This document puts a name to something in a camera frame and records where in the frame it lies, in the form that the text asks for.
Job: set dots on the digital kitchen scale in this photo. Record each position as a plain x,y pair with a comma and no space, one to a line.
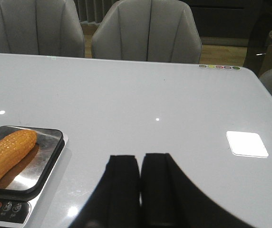
21,187

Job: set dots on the dark counter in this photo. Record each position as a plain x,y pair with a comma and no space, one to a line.
225,22

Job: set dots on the yellow corn cob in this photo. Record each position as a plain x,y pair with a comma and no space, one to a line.
14,147

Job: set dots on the right grey chair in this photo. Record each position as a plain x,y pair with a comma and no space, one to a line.
148,30

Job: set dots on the left grey chair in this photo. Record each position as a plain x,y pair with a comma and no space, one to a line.
41,27

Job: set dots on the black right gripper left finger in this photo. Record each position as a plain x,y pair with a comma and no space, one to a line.
115,200

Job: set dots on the coloured sticker strip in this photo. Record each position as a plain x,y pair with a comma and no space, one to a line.
220,67

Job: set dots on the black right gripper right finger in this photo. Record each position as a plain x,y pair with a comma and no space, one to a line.
171,200

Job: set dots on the grey chair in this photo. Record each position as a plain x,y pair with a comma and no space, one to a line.
41,27
148,30

